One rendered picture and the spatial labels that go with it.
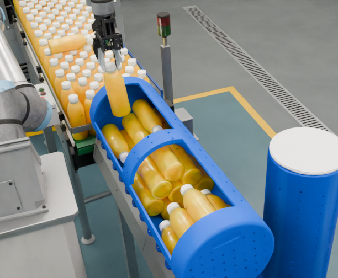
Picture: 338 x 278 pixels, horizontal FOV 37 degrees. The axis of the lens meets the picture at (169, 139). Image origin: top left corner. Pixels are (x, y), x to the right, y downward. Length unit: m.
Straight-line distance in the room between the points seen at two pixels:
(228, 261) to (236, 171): 2.03
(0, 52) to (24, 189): 0.52
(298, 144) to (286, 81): 2.53
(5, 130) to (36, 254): 0.39
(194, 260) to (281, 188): 0.64
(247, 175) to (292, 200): 1.50
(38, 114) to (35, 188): 0.28
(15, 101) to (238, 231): 0.75
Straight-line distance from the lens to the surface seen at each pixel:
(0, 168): 1.40
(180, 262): 1.31
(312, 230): 1.95
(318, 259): 2.10
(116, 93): 1.78
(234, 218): 1.29
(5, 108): 1.51
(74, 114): 2.12
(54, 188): 1.58
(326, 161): 1.82
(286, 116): 3.92
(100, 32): 1.68
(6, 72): 1.71
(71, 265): 1.65
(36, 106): 1.62
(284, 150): 1.84
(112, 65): 1.75
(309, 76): 4.49
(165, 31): 2.40
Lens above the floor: 2.15
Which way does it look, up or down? 36 degrees down
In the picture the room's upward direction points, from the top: 4 degrees counter-clockwise
